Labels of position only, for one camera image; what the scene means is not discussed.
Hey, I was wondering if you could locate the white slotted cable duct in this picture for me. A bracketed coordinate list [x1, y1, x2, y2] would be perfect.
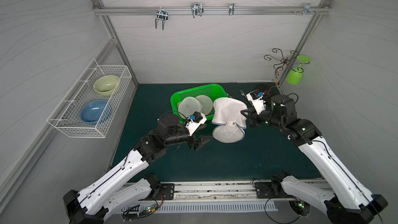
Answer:
[95, 201, 279, 215]

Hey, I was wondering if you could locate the aluminium top rail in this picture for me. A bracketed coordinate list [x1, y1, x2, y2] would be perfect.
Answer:
[91, 0, 332, 17]

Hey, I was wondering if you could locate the metal double hook left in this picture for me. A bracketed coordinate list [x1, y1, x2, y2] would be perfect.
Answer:
[155, 9, 169, 30]

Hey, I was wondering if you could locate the blue ceramic bowl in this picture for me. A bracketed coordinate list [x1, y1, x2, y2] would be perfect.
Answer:
[80, 100, 113, 125]

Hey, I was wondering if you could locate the metal clip hook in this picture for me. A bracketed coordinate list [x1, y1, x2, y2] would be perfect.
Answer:
[229, 3, 235, 16]

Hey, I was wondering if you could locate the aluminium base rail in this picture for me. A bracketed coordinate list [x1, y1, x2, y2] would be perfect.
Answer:
[86, 178, 343, 204]

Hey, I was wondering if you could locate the round white mesh bag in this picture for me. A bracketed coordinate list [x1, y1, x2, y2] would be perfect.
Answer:
[196, 95, 213, 115]
[177, 96, 202, 119]

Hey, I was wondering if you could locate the light green ceramic bowl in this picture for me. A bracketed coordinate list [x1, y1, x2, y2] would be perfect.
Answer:
[93, 75, 120, 97]

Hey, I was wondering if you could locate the white wire wall basket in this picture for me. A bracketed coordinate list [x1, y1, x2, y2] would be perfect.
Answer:
[47, 60, 132, 139]

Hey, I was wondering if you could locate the black cable bundle left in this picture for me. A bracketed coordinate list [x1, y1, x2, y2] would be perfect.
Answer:
[122, 189, 164, 222]

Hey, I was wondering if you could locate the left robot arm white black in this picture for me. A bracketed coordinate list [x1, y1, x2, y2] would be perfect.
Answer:
[63, 112, 212, 224]

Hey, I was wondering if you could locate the green plastic wine glass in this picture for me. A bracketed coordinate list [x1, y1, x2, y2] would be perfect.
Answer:
[286, 55, 311, 85]

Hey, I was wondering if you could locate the metal cup holder stand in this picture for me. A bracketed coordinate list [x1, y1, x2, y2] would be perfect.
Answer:
[261, 48, 299, 98]

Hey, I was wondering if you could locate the white mesh laundry bag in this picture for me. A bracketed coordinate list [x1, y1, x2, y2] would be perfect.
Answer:
[211, 97, 248, 144]

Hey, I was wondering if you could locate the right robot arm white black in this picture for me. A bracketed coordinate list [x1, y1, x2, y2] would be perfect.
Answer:
[241, 90, 388, 224]

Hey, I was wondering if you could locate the metal double hook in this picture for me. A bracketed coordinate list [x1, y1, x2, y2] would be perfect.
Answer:
[191, 3, 204, 18]
[155, 9, 169, 30]

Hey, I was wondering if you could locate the green plastic basket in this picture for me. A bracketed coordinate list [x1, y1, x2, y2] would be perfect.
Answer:
[171, 84, 228, 123]

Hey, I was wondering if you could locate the metal bracket hook right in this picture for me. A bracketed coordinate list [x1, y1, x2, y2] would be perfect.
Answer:
[292, 4, 320, 16]

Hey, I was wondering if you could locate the metal double hook middle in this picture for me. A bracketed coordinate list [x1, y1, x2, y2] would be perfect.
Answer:
[191, 3, 204, 18]

